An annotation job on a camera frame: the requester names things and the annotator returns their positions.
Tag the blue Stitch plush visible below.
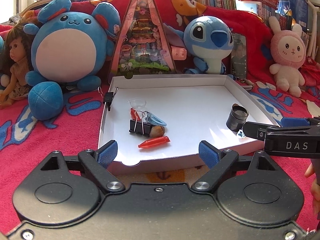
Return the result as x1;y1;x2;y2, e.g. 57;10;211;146
163;16;234;74

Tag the round blue mouse plush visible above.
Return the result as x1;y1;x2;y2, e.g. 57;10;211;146
23;0;120;121

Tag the Doraemon plush toy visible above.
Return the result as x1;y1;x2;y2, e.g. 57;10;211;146
0;36;10;90

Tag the pink cartoon blanket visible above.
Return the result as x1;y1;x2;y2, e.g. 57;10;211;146
1;0;319;233

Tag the brown nut shell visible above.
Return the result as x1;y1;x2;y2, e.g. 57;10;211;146
149;126;165;138

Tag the brown haired doll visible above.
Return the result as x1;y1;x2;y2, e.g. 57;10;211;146
1;23;34;109

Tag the pink bunny plush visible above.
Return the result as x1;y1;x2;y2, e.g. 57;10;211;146
268;16;306;98

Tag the red plastic crayon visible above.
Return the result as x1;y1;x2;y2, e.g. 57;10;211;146
138;136;170;148

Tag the black round lens cap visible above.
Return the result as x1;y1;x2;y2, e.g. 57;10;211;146
226;103;249;132

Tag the white cardboard box tray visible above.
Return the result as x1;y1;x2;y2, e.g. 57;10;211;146
98;74;276;175

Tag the red small clip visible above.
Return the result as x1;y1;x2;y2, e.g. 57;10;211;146
130;108;141;121

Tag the black binder clip on box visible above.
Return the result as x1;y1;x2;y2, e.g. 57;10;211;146
97;87;119;111

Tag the person right hand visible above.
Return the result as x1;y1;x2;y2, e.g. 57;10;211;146
304;164;320;215

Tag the pink triangular diorama house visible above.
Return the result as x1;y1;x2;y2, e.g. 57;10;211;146
108;0;176;82

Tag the blue hair clip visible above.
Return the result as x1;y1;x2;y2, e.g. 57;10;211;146
145;111;167;127

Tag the black binder clip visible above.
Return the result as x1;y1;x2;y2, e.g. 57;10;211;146
129;111;152;137
97;87;119;111

